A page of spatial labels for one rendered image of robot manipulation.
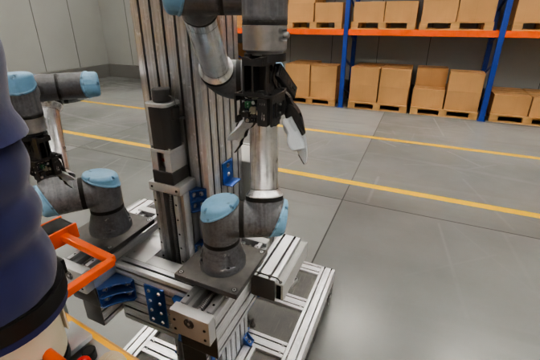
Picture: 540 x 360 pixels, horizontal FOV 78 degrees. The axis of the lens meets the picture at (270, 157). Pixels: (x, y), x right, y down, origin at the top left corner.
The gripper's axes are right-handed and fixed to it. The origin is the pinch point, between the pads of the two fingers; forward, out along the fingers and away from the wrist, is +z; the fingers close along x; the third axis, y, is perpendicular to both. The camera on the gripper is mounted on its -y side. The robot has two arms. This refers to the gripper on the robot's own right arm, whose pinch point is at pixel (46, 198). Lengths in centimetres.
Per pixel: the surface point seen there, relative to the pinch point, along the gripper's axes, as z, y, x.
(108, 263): 11.0, 26.7, -2.1
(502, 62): 33, 175, 831
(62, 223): 9.4, 1.1, 1.9
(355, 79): 68, -91, 678
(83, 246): 10.8, 14.8, -0.7
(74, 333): 19.9, 30.1, -15.5
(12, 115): -34, 37, -18
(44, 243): -9.5, 36.6, -18.7
